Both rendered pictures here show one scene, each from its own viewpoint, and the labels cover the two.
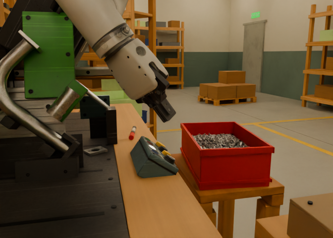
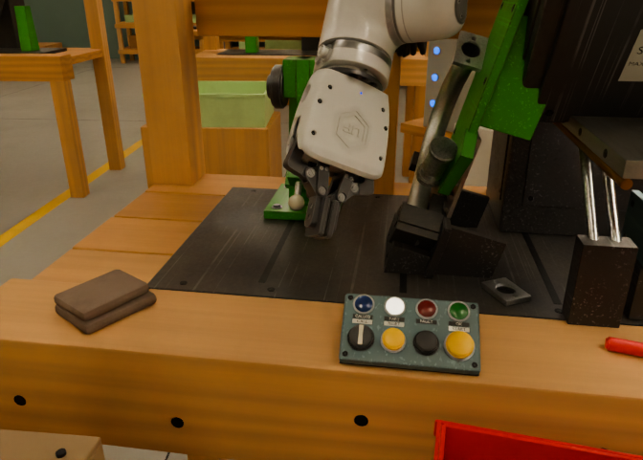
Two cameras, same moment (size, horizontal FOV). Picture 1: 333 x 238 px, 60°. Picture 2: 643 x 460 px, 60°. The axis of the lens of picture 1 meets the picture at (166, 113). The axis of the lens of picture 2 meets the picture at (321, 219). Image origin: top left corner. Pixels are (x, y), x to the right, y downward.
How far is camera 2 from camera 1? 93 cm
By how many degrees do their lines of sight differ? 105
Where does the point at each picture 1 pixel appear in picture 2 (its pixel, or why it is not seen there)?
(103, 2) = (331, 3)
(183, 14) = not seen: outside the picture
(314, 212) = (41, 442)
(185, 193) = (260, 353)
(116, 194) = (302, 295)
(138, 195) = (288, 310)
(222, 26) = not seen: outside the picture
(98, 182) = (352, 285)
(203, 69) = not seen: outside the picture
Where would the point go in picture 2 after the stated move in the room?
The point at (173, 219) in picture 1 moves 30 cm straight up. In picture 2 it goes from (202, 324) to (177, 73)
